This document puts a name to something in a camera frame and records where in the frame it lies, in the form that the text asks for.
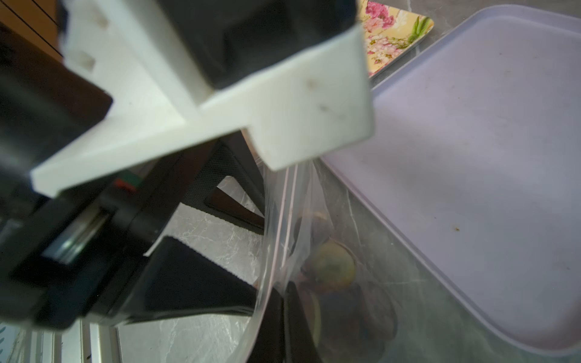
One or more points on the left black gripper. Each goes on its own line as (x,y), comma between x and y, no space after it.
(71,256)

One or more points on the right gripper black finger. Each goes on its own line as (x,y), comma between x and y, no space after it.
(284,334)

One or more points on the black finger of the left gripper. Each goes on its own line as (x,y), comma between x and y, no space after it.
(219,178)

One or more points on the ziploc bag of mixed cookies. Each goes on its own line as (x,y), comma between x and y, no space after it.
(350,315)

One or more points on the lavender plastic tray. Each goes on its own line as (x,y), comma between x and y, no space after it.
(475,167)

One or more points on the floral pattern tray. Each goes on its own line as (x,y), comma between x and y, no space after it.
(389,33)

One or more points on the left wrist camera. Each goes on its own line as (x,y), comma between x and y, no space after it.
(291,74)

